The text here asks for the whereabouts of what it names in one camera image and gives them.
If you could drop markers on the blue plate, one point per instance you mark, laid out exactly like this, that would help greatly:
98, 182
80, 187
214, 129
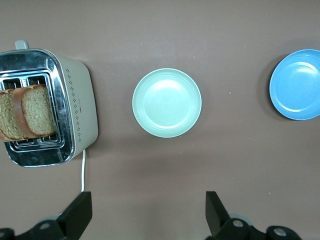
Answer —
297, 85

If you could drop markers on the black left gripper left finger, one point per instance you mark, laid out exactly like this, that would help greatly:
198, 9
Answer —
77, 215

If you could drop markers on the beige chrome toaster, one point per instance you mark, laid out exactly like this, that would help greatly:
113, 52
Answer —
80, 105

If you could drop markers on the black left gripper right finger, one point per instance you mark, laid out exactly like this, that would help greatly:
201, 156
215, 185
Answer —
217, 217

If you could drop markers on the light green plate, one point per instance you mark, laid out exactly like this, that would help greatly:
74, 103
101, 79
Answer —
166, 102

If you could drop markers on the brown bread slice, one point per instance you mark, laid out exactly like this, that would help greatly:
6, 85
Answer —
8, 117
37, 110

